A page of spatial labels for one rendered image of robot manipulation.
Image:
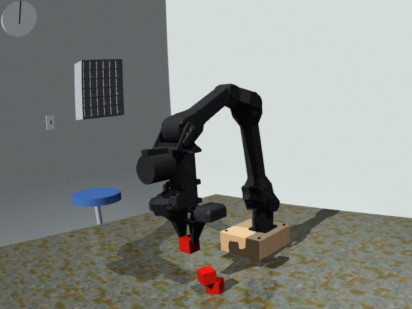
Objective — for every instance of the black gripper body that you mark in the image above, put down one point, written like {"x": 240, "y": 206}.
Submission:
{"x": 206, "y": 213}

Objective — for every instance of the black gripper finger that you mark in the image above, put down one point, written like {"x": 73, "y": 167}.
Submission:
{"x": 195, "y": 228}
{"x": 179, "y": 224}

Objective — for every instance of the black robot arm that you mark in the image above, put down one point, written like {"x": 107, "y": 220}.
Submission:
{"x": 172, "y": 154}

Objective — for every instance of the red cube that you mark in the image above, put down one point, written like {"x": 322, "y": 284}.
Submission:
{"x": 186, "y": 246}
{"x": 206, "y": 275}
{"x": 216, "y": 288}

